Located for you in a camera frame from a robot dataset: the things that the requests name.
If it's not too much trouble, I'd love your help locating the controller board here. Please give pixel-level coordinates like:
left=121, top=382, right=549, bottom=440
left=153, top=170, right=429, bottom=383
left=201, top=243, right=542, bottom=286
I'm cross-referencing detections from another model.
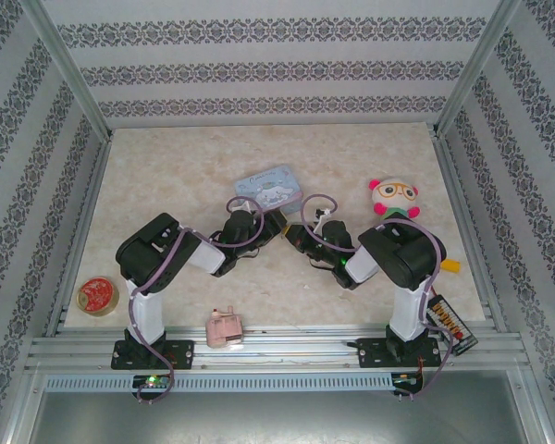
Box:
left=391, top=371, right=423, bottom=389
left=132, top=374, right=173, bottom=390

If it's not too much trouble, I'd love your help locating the pink plastic toy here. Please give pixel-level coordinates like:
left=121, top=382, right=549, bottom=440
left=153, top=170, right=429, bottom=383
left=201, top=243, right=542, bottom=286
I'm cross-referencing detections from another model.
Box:
left=204, top=304, right=245, bottom=350

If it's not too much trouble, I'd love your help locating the blue cartoon tin box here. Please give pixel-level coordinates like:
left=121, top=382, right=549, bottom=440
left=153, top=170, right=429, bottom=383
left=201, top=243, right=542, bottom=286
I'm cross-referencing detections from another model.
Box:
left=233, top=164, right=305, bottom=217

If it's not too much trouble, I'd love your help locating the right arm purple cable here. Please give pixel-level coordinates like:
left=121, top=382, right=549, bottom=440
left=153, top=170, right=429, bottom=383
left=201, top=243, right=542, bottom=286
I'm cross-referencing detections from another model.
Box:
left=301, top=192, right=455, bottom=402

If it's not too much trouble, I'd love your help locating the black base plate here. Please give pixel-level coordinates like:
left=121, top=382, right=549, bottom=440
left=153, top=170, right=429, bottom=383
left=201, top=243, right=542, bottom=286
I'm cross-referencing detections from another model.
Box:
left=110, top=339, right=196, bottom=372
left=357, top=336, right=444, bottom=370

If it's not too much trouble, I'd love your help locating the left controller board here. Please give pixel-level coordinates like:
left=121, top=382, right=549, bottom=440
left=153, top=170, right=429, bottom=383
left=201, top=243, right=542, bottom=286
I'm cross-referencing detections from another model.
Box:
left=132, top=374, right=173, bottom=390

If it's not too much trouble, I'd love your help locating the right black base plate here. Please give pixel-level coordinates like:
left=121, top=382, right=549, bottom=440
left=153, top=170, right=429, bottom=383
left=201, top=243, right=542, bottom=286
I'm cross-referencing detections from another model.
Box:
left=357, top=336, right=444, bottom=370

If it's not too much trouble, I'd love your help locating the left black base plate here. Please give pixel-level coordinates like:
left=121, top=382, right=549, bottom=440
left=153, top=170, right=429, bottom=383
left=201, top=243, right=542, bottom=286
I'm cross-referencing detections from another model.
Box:
left=110, top=339, right=196, bottom=372

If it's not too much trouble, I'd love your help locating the aluminium frame post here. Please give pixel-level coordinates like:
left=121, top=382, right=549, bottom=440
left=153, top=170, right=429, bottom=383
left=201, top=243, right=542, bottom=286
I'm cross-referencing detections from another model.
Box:
left=17, top=0, right=116, bottom=141
left=433, top=0, right=523, bottom=139

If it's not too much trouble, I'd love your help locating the plush doll with orange glasses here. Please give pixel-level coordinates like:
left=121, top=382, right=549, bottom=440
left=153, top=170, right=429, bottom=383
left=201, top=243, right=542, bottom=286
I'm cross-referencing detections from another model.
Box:
left=367, top=177, right=422, bottom=221

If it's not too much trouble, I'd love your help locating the right controller board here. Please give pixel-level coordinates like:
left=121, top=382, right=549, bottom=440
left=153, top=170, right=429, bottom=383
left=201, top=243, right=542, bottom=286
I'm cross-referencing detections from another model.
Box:
left=391, top=371, right=423, bottom=389

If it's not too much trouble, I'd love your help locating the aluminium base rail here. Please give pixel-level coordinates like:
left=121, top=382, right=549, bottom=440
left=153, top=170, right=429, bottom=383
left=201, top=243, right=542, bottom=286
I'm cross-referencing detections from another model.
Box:
left=24, top=323, right=534, bottom=373

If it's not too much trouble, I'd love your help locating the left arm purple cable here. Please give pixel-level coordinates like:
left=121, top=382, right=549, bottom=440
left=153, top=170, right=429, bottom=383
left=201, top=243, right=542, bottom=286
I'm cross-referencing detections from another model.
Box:
left=127, top=195, right=265, bottom=406

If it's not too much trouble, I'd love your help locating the red round tin can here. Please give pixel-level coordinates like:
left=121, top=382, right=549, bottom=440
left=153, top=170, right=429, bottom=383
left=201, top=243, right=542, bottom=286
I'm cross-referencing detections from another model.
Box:
left=75, top=276, right=120, bottom=318

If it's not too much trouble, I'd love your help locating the black board with orange beads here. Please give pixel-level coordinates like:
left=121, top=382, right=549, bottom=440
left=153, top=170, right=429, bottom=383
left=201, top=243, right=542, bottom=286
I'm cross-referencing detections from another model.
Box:
left=426, top=294, right=481, bottom=357

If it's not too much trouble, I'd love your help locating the grey slotted cable tray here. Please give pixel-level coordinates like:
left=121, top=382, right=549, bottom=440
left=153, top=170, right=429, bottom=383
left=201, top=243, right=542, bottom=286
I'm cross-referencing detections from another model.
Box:
left=43, top=373, right=395, bottom=393

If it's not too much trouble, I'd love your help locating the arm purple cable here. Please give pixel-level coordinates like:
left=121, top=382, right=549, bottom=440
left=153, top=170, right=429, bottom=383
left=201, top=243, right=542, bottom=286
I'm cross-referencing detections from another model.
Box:
left=301, top=192, right=455, bottom=402
left=127, top=195, right=265, bottom=406

